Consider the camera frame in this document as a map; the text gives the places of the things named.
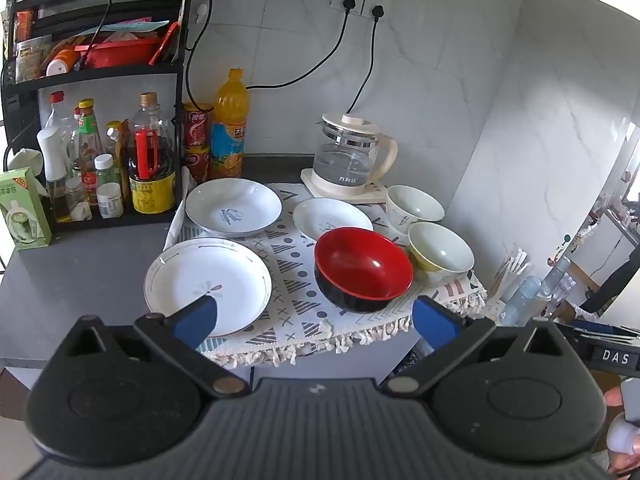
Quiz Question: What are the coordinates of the white bowl yellow-green outside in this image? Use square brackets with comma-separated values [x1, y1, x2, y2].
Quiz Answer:
[408, 222, 475, 287]

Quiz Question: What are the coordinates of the white plate with flower motif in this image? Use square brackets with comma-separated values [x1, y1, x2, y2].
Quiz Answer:
[143, 238, 272, 337]

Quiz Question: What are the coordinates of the red and black bowl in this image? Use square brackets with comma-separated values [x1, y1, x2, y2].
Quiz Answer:
[314, 226, 413, 313]

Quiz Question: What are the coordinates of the white bowl with plant print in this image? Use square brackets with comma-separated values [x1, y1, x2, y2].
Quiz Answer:
[386, 185, 445, 234]

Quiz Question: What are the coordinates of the white plate with blue script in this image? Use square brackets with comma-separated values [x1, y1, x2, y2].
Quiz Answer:
[186, 178, 282, 237]

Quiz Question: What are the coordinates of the small white plate blue logo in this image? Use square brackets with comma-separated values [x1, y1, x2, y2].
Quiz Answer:
[292, 197, 373, 242]

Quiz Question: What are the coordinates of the black metal kitchen rack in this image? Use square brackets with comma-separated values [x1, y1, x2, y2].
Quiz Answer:
[0, 0, 198, 233]

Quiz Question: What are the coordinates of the person right hand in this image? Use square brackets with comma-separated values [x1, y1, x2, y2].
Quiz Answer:
[604, 377, 639, 479]

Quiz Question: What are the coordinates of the patterned white table cloth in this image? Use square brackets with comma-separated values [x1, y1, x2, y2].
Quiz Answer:
[198, 183, 486, 368]

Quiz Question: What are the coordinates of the cream kettle base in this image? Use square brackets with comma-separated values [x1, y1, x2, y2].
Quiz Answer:
[300, 168, 387, 205]

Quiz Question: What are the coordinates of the green carton box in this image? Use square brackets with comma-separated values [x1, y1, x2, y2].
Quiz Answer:
[0, 167, 52, 250]

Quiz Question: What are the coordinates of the green label sauce bottle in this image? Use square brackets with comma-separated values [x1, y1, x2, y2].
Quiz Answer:
[77, 98, 104, 207]

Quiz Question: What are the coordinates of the red snack can stack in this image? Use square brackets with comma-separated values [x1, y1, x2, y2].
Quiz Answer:
[182, 103, 210, 183]

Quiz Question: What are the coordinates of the white top oil bottle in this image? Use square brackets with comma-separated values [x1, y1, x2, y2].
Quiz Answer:
[37, 126, 70, 223]

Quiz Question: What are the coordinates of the orange juice bottle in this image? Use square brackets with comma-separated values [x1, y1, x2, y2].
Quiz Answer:
[209, 67, 250, 179]

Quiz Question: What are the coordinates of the red cap clear bottle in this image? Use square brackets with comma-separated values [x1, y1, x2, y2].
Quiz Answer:
[44, 90, 74, 174]

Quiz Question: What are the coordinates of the red plastic basket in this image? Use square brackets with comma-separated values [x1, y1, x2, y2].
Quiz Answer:
[74, 38, 160, 70]

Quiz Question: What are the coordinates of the soy sauce jug red handle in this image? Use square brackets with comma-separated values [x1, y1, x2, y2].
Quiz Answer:
[128, 92, 176, 214]

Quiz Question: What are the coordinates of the glass electric kettle cream handle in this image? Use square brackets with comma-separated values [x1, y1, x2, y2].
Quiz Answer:
[311, 113, 399, 186]

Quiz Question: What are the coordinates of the black kettle power cable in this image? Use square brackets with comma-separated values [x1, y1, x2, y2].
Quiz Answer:
[345, 4, 386, 115]

